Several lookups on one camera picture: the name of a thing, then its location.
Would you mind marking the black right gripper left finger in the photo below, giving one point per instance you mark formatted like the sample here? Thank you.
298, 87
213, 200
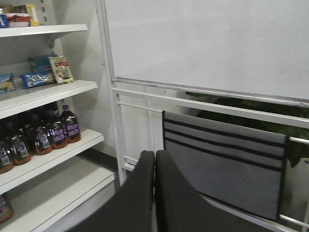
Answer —
130, 208

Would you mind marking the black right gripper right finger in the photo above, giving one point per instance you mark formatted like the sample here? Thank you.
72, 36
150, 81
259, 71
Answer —
180, 208

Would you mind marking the grey fabric pocket organizer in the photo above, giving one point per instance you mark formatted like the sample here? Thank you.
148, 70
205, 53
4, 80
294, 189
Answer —
241, 167

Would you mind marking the purple cap juice bottle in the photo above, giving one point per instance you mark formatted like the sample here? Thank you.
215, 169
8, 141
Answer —
57, 130
71, 125
40, 136

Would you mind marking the green white snack bag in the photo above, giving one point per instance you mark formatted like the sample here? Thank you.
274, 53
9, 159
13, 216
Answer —
61, 70

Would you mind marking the white rolling whiteboard stand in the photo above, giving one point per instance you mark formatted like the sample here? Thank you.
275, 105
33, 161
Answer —
250, 49

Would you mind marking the blue cookie package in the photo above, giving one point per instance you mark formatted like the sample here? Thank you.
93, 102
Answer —
36, 79

